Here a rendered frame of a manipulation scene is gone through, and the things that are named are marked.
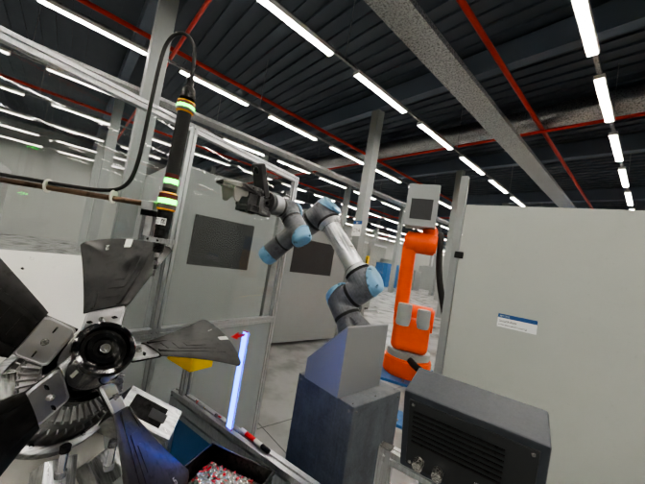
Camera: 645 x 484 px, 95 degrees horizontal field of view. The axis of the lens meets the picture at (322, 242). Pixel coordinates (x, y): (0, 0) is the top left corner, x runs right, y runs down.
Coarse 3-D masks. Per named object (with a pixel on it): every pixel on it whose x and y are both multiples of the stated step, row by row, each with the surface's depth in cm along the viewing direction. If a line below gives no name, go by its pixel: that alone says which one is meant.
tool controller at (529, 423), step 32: (416, 384) 67; (448, 384) 67; (416, 416) 64; (448, 416) 60; (480, 416) 58; (512, 416) 58; (544, 416) 58; (416, 448) 65; (448, 448) 60; (480, 448) 57; (512, 448) 54; (544, 448) 51; (448, 480) 61; (480, 480) 58; (512, 480) 55; (544, 480) 52
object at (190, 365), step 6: (174, 360) 116; (180, 360) 113; (186, 360) 111; (192, 360) 110; (198, 360) 112; (204, 360) 115; (210, 360) 117; (180, 366) 113; (186, 366) 111; (192, 366) 110; (198, 366) 112; (204, 366) 115; (210, 366) 117
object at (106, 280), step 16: (96, 240) 84; (112, 240) 85; (96, 256) 81; (112, 256) 82; (128, 256) 83; (144, 256) 84; (160, 256) 86; (96, 272) 78; (112, 272) 79; (128, 272) 79; (144, 272) 81; (96, 288) 76; (112, 288) 76; (128, 288) 76; (96, 304) 73; (112, 304) 73; (128, 304) 73
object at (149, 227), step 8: (144, 200) 73; (144, 208) 73; (152, 208) 73; (152, 216) 73; (144, 224) 73; (152, 224) 73; (144, 232) 73; (152, 232) 74; (144, 240) 72; (152, 240) 71; (160, 240) 71; (168, 240) 73
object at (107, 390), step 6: (108, 384) 65; (114, 384) 68; (102, 390) 60; (108, 390) 64; (114, 390) 66; (108, 396) 62; (120, 396) 68; (108, 402) 60; (114, 402) 63; (120, 402) 66; (114, 408) 61; (120, 408) 64
